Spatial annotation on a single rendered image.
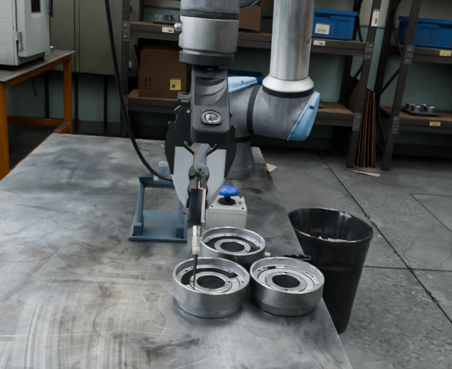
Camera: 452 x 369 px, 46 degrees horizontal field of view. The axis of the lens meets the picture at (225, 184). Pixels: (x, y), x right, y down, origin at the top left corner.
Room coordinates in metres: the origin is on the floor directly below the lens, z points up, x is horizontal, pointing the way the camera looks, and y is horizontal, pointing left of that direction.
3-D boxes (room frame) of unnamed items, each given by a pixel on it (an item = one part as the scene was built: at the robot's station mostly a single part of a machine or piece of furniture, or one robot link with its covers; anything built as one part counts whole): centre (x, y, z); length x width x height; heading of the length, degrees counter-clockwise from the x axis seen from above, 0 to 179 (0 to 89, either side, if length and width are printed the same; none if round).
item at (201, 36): (0.71, 0.04, 1.15); 0.08 x 0.08 x 0.05
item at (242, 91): (1.27, 0.00, 0.97); 0.13 x 0.12 x 0.14; 73
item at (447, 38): (4.53, -1.59, 1.11); 0.52 x 0.38 x 0.22; 95
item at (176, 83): (4.34, 0.57, 0.64); 0.49 x 0.40 x 0.37; 100
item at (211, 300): (0.65, 0.01, 0.82); 0.10 x 0.10 x 0.04
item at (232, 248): (0.77, -0.02, 0.82); 0.10 x 0.10 x 0.04
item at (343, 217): (1.91, -0.41, 0.21); 0.34 x 0.34 x 0.43
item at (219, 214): (0.93, 0.00, 0.82); 0.08 x 0.07 x 0.05; 5
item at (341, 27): (4.46, -0.61, 1.11); 0.52 x 0.38 x 0.22; 95
